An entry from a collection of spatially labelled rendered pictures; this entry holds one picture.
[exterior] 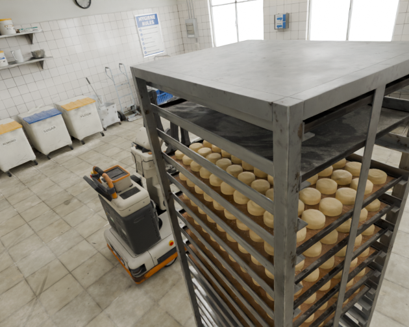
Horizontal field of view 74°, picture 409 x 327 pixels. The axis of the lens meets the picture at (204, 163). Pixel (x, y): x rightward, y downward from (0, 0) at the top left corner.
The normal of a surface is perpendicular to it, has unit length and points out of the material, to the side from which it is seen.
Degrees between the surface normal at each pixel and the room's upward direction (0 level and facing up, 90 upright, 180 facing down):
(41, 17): 90
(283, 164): 90
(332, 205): 0
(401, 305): 0
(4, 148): 91
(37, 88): 90
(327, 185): 0
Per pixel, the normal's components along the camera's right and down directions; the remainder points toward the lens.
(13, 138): 0.75, 0.27
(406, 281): -0.13, -0.86
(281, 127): -0.83, 0.36
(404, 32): -0.66, 0.44
